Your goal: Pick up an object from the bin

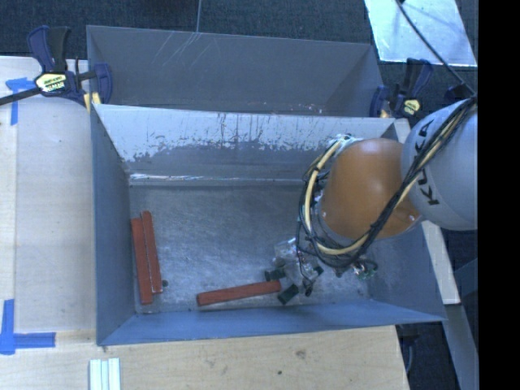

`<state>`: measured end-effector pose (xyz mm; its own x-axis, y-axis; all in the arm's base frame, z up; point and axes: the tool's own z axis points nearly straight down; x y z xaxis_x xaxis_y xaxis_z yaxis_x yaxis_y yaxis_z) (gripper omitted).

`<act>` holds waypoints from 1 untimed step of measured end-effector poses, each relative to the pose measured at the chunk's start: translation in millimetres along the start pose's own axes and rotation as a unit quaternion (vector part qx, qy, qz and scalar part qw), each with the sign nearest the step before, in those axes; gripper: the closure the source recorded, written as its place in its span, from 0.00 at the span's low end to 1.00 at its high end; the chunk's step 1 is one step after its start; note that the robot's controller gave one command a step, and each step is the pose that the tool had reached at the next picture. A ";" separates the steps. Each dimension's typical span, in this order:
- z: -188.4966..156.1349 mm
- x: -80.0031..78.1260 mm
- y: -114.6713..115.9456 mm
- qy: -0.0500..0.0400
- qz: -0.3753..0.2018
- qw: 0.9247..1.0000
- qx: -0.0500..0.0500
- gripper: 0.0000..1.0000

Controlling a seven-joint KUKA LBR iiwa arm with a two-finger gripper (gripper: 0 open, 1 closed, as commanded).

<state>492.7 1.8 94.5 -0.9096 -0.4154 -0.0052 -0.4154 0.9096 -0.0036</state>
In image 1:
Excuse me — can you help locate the pale wood flat board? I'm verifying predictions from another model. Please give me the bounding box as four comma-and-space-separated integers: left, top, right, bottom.
14, 94, 98, 334

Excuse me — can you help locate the red-brown flat block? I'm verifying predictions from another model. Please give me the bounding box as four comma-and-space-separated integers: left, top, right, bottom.
140, 210, 164, 295
130, 217, 155, 306
196, 279, 283, 308

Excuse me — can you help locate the grey metal bin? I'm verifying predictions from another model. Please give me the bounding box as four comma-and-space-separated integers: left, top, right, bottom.
85, 24, 449, 347

